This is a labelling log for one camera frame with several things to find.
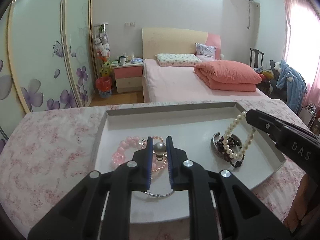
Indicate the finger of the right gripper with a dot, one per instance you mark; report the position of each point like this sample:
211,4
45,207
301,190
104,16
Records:
265,122

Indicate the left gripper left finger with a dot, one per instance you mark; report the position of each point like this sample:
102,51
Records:
98,207

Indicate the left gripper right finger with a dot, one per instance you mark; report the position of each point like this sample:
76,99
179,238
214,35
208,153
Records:
220,205

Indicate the grey shallow jewelry tray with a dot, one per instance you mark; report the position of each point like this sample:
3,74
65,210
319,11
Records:
189,131

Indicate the thin silver bangle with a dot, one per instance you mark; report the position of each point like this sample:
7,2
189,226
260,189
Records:
153,195

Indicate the pearl earrings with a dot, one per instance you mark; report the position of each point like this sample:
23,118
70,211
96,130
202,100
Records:
159,150

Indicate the person's right hand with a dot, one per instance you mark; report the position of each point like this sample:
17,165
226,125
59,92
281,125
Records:
299,205

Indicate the blue bathrobe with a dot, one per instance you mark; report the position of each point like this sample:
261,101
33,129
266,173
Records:
295,86

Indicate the pink floral bed sheet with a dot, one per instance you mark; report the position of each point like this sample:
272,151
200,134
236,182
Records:
49,152

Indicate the folded salmon pink duvet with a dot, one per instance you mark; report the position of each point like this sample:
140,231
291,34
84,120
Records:
228,75

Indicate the dark wooden chair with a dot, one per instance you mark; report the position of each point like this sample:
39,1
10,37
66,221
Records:
256,58

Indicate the pink curtain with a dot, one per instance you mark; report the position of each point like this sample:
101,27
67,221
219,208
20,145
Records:
302,45

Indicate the lilac patterned pillow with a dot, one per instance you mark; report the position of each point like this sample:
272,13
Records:
205,50

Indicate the bed with cream headboard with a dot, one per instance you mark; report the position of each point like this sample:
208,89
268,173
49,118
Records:
168,84

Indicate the white floral pillow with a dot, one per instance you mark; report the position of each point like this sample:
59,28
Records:
188,60

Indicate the red bin with bag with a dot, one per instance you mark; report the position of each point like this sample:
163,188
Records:
104,86

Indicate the pink and cream nightstand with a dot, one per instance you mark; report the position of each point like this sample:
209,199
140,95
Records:
128,78

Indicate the white mug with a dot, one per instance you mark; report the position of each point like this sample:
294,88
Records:
122,60

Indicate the sliding wardrobe with flower print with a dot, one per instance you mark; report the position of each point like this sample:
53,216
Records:
46,58

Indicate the tube of plush toys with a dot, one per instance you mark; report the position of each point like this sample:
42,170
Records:
102,48

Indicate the wall power socket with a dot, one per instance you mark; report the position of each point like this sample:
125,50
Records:
130,24

